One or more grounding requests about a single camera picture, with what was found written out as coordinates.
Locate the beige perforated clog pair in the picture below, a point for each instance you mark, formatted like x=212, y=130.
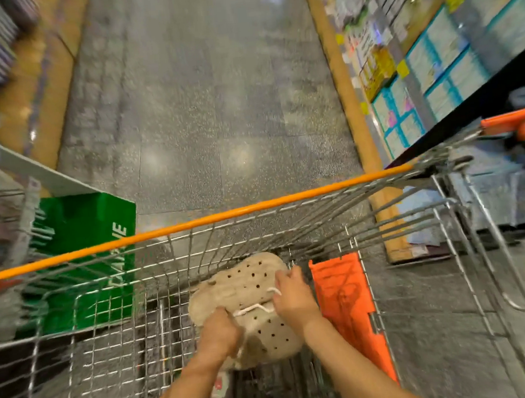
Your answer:
x=246, y=280

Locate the rows of colourful small packets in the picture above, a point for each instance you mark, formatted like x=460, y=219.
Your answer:
x=438, y=62

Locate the white green toothbrush stand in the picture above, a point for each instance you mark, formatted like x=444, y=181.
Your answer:
x=85, y=221

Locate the person's right forearm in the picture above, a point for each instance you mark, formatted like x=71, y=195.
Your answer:
x=356, y=376

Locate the flat white garment packets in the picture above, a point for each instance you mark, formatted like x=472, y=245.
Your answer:
x=496, y=194

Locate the person's right hand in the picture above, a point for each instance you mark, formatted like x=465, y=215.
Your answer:
x=296, y=301

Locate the orange metal shopping cart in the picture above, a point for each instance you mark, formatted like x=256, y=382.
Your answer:
x=344, y=299

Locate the long shelf with yellow base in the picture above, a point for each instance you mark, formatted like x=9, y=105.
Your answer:
x=47, y=101

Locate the person's left hand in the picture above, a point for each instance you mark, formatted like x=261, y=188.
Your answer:
x=219, y=335

